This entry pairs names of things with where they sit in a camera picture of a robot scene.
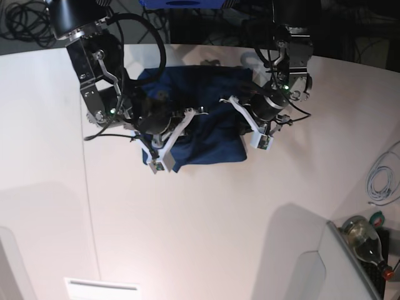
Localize blue box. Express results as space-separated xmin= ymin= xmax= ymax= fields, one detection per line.
xmin=139 ymin=0 xmax=224 ymax=9

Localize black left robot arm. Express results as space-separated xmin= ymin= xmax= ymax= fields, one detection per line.
xmin=245 ymin=1 xmax=321 ymax=125

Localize clear plastic bottle red cap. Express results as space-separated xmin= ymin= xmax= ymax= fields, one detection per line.
xmin=341 ymin=216 xmax=394 ymax=281

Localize coiled light grey cable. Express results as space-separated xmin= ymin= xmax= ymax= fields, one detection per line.
xmin=366 ymin=149 xmax=400 ymax=207

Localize dark blue t-shirt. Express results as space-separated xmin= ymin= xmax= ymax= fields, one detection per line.
xmin=143 ymin=66 xmax=253 ymax=172

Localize coiled black cable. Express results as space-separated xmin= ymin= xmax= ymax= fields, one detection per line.
xmin=0 ymin=0 xmax=62 ymax=48

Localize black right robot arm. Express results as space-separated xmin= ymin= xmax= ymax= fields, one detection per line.
xmin=45 ymin=1 xmax=186 ymax=141

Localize green tape roll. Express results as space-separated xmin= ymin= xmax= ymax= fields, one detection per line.
xmin=369 ymin=211 xmax=385 ymax=228

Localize black cables on floor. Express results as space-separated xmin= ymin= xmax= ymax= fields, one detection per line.
xmin=137 ymin=6 xmax=171 ymax=44

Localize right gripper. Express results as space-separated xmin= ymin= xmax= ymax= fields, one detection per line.
xmin=136 ymin=96 xmax=186 ymax=135

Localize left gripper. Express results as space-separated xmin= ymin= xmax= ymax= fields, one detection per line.
xmin=240 ymin=94 xmax=288 ymax=125

